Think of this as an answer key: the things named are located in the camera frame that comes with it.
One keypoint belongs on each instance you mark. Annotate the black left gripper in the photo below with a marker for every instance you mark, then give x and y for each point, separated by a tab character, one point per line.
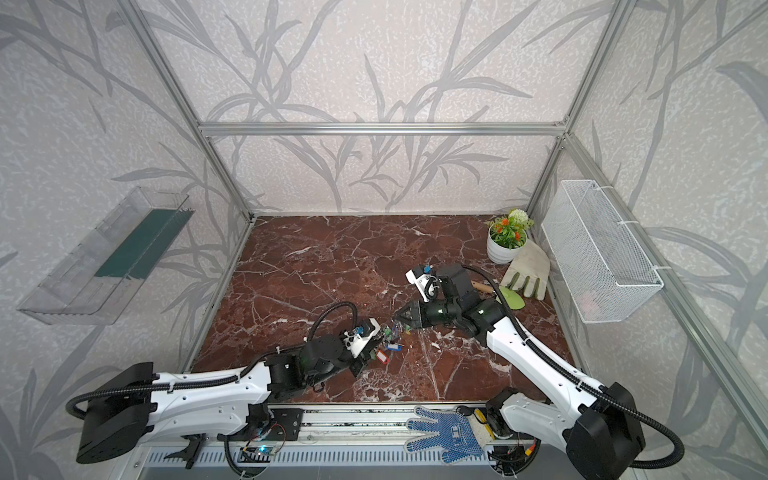
365	354

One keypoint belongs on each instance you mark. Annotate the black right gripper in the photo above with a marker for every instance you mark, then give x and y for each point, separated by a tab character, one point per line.
417	315

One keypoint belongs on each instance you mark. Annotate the steel key ring disc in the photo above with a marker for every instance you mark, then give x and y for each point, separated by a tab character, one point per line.
391	341

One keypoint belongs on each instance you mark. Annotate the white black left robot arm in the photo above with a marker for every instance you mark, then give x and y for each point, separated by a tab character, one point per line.
140	404

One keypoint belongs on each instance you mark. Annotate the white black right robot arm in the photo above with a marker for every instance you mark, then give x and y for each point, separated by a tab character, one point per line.
598	427

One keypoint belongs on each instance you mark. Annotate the green garden trowel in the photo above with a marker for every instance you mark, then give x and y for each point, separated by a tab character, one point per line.
512	298

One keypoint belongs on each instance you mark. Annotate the blue dotted work glove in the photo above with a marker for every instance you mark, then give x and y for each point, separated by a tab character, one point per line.
455	436

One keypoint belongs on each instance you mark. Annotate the white potted flower plant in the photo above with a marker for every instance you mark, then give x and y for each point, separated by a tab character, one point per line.
507	234

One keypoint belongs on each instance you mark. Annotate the beige work glove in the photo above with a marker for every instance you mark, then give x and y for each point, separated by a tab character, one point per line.
528	272

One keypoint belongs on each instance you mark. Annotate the green circuit board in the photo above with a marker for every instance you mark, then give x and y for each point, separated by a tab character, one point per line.
264	453

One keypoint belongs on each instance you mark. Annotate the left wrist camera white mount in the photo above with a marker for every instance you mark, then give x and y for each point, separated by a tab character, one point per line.
359	337

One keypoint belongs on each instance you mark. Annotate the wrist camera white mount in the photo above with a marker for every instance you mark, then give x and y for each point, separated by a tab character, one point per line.
359	337
423	277

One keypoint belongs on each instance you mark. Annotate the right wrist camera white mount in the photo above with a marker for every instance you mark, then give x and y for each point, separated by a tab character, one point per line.
423	277

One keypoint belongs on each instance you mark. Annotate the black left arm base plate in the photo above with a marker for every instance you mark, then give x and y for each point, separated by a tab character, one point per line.
285	426

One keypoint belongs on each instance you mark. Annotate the white wire mesh basket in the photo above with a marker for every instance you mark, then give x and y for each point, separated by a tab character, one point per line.
608	274

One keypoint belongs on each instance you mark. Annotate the clear plastic wall tray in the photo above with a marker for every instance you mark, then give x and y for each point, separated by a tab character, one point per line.
95	282

